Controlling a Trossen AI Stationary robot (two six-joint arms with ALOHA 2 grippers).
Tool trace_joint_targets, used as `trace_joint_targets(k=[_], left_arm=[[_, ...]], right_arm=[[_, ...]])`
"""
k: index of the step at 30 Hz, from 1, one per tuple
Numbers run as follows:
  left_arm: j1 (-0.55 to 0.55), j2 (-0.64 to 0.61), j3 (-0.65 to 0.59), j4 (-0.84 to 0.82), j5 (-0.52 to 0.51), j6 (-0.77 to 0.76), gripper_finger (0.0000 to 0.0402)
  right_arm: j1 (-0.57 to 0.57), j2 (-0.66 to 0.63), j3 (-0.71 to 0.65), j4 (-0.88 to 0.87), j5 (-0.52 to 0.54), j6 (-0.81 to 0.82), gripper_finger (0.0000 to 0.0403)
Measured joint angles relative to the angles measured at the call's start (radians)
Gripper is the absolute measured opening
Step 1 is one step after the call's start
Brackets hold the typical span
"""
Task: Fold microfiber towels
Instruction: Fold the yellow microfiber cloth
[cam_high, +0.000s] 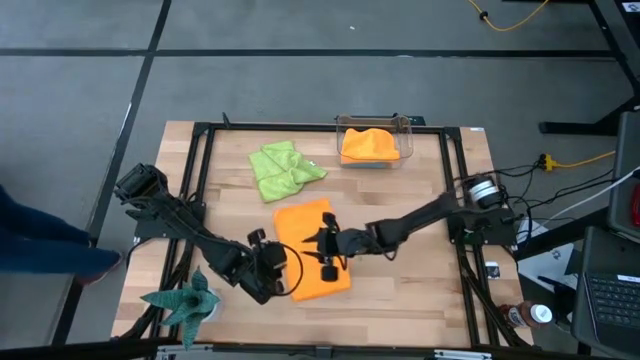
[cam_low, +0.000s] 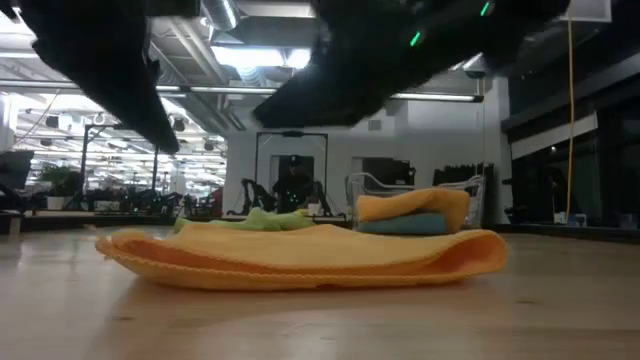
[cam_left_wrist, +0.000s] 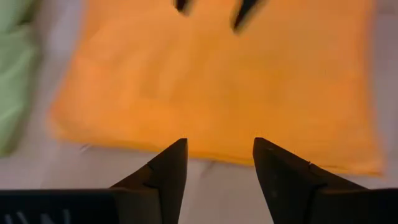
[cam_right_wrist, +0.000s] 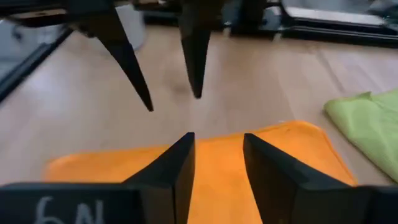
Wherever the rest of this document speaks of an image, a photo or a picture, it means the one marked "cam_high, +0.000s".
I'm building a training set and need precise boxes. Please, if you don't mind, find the green artificial plant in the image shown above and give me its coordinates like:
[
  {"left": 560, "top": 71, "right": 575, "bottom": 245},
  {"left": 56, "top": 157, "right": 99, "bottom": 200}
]
[{"left": 140, "top": 267, "right": 221, "bottom": 351}]

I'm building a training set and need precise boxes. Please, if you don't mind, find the clear plastic bin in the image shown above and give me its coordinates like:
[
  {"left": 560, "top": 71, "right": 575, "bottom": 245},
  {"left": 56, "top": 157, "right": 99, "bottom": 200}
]
[{"left": 335, "top": 113, "right": 415, "bottom": 171}]

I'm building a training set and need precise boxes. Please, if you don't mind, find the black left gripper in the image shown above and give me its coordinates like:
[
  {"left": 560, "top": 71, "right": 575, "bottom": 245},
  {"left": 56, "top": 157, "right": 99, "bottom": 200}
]
[{"left": 238, "top": 227, "right": 290, "bottom": 307}]

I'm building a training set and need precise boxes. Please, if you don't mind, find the white cardboard box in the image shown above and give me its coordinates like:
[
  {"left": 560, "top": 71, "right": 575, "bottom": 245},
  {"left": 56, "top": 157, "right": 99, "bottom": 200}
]
[{"left": 516, "top": 217, "right": 576, "bottom": 302}]

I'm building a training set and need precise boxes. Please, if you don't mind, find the green microfiber towel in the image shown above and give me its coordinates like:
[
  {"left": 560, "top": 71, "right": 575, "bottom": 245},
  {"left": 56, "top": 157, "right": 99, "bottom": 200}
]
[{"left": 248, "top": 140, "right": 329, "bottom": 204}]

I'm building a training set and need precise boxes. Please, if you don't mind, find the black desk frame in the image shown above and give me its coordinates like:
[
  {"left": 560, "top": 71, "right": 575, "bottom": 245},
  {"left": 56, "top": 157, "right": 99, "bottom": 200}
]
[{"left": 538, "top": 0, "right": 640, "bottom": 137}]

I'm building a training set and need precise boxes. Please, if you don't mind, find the yellow extension cord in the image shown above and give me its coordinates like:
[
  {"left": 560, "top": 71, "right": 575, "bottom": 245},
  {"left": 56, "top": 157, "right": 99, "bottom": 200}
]
[{"left": 538, "top": 149, "right": 617, "bottom": 174}]

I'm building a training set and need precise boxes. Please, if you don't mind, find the yellow floor cable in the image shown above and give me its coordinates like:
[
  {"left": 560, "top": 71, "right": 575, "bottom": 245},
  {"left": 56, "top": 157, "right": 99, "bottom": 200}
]
[{"left": 467, "top": 0, "right": 551, "bottom": 33}]

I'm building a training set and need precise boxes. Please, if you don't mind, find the orange microfiber towel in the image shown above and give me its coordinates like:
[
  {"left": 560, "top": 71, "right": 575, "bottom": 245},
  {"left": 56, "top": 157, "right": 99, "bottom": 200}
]
[
  {"left": 339, "top": 127, "right": 402, "bottom": 164},
  {"left": 272, "top": 197, "right": 353, "bottom": 303}
]

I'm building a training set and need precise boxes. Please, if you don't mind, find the white plant pot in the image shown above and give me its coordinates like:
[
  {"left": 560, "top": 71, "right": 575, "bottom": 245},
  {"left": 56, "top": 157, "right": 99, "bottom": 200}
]
[{"left": 202, "top": 287, "right": 223, "bottom": 322}]

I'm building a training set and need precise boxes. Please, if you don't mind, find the person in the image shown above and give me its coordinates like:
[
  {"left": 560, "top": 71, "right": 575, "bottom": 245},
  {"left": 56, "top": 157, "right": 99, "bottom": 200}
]
[{"left": 0, "top": 183, "right": 124, "bottom": 287}]

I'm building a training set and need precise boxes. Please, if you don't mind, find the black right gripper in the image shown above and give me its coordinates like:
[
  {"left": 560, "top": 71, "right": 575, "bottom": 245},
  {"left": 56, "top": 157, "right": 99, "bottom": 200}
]
[{"left": 300, "top": 211, "right": 377, "bottom": 284}]

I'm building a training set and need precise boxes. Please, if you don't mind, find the white cable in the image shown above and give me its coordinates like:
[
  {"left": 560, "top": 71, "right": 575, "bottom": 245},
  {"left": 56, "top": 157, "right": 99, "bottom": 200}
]
[{"left": 542, "top": 168, "right": 640, "bottom": 224}]

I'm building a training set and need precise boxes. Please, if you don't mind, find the teal microfiber towel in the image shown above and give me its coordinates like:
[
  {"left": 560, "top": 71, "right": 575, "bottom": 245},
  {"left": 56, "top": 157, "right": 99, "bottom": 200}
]
[{"left": 341, "top": 158, "right": 401, "bottom": 170}]

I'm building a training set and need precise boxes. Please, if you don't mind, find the grey laptop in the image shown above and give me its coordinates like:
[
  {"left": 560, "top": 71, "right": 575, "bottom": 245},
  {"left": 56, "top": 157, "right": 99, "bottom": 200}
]
[{"left": 571, "top": 224, "right": 640, "bottom": 360}]

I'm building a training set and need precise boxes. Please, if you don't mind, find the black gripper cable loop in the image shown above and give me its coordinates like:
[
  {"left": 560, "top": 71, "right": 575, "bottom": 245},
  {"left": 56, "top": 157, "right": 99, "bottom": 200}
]
[{"left": 277, "top": 243, "right": 305, "bottom": 297}]

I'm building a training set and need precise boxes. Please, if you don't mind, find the grey monitor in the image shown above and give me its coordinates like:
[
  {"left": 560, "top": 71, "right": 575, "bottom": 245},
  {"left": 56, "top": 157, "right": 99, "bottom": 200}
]
[{"left": 606, "top": 110, "right": 640, "bottom": 244}]

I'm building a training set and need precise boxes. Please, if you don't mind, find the brown drink bottle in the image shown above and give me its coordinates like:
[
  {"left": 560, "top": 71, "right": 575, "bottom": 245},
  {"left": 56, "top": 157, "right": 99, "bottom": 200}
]
[{"left": 499, "top": 299, "right": 555, "bottom": 330}]

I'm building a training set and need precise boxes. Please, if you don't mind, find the black aluminium table frame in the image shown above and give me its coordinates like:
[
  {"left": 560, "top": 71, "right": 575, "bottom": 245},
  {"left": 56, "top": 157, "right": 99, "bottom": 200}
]
[{"left": 114, "top": 112, "right": 535, "bottom": 351}]

